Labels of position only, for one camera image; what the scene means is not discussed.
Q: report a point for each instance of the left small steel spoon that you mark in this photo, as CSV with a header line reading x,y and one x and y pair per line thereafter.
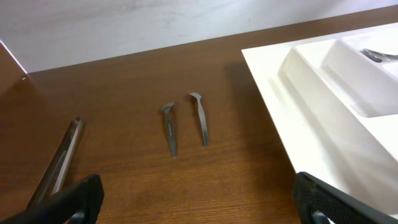
x,y
170,129

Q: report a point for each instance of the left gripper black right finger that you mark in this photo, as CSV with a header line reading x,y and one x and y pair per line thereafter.
x,y
319,202

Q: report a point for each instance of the right small steel spoon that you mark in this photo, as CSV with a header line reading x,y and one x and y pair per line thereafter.
x,y
202,117

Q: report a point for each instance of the small steel spoon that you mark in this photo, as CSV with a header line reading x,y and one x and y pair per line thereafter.
x,y
202,117
170,129

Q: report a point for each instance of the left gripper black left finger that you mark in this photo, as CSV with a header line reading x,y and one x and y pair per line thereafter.
x,y
78,203

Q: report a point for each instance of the white plastic cutlery tray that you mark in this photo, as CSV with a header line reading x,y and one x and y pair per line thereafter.
x,y
335,110

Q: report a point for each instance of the right steel chopstick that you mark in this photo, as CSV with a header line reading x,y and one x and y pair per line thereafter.
x,y
73,137

